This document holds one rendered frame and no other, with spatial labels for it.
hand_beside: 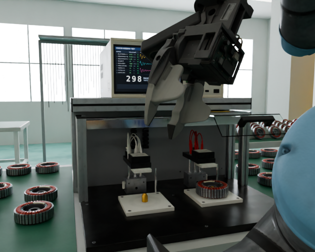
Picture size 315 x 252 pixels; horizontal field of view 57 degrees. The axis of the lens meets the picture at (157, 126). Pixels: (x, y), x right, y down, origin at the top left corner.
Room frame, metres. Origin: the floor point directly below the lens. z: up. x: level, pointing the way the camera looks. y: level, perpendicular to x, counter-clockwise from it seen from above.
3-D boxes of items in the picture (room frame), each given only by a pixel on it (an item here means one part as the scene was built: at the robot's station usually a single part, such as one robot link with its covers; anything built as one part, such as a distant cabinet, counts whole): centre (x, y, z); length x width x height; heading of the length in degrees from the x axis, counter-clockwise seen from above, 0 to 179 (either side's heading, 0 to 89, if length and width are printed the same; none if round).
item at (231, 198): (0.99, -0.19, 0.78); 0.15 x 0.15 x 0.01; 17
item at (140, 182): (1.05, 0.08, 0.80); 0.08 x 0.05 x 0.06; 107
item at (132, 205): (0.91, 0.04, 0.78); 0.15 x 0.15 x 0.01; 17
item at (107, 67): (1.26, 0.01, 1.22); 0.44 x 0.39 x 0.20; 107
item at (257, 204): (0.96, -0.07, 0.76); 0.64 x 0.47 x 0.02; 107
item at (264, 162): (1.49, -0.60, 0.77); 0.11 x 0.11 x 0.04
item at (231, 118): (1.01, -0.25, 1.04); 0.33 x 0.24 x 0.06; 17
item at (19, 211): (0.86, 0.38, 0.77); 0.11 x 0.11 x 0.04
